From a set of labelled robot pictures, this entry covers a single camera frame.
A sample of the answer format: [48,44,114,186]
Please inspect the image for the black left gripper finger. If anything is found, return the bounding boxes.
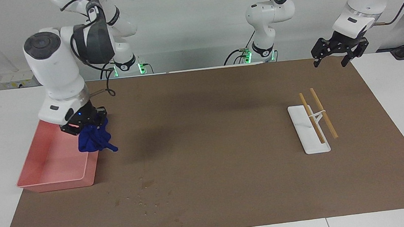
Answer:
[310,38,331,68]
[338,38,371,68]

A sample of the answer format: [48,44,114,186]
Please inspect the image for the blue towel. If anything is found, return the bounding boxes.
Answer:
[76,116,119,156]

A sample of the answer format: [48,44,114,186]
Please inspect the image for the white towel rack base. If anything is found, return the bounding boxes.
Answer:
[287,102,331,156]

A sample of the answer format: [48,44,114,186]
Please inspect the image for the scattered water droplets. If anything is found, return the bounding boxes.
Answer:
[112,172,177,220]

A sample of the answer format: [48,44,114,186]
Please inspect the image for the pink plastic bin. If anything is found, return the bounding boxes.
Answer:
[11,114,103,195]

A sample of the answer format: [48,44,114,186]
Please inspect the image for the wooden rack rod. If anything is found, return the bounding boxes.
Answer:
[310,86,339,141]
[299,91,326,146]

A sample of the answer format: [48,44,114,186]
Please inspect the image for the brown table mat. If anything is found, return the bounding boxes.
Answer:
[0,49,404,227]

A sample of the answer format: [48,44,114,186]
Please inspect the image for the black base cable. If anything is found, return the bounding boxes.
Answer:
[99,61,117,79]
[221,31,258,67]

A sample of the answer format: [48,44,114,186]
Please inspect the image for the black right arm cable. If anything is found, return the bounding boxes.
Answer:
[59,0,117,102]

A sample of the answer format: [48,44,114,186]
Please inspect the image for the white wall socket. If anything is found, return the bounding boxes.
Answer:
[0,68,41,90]

